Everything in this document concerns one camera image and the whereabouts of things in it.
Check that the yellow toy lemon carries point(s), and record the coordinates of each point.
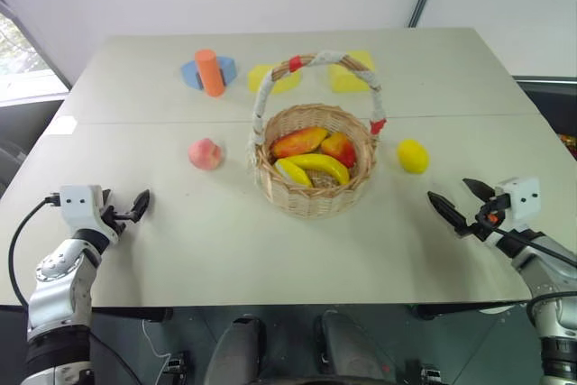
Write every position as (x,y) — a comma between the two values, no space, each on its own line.
(412,156)

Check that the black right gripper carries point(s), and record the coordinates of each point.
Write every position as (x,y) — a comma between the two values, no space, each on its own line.
(486,222)

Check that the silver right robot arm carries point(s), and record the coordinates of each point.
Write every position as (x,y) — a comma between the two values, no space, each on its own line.
(545,277)

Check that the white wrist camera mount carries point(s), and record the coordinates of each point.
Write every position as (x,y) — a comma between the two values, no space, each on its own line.
(80,204)
(520,198)

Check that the window with dark frame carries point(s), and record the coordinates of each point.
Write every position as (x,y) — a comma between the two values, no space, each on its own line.
(22,60)

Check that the dark furniture beside table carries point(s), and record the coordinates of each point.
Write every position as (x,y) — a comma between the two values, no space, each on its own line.
(554,105)

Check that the blue foam arch block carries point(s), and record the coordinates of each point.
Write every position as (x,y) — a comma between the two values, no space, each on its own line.
(231,67)

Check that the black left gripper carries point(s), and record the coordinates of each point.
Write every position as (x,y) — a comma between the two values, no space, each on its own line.
(113,222)

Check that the small red-orange toy mango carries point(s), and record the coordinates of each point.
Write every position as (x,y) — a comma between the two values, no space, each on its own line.
(338,147)

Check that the orange foam cylinder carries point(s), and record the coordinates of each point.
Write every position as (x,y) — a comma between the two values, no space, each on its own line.
(211,74)

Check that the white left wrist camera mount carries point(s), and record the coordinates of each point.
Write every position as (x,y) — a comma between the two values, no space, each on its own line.
(80,204)

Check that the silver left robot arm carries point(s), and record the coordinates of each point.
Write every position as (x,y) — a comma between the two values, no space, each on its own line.
(58,286)

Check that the large red-orange toy mango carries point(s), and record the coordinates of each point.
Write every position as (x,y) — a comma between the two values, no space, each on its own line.
(297,141)

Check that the pink toy peach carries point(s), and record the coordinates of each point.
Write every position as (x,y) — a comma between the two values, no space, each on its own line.
(205,154)

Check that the yellow toy banana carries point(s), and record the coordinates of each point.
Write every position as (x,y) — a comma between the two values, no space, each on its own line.
(326,165)
(295,174)

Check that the yellow foam block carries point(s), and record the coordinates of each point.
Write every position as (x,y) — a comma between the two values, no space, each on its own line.
(345,80)
(288,83)

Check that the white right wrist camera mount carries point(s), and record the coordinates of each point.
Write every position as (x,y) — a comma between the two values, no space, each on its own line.
(520,198)

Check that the dark rounded shape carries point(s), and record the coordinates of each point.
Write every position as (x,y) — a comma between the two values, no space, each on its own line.
(236,349)

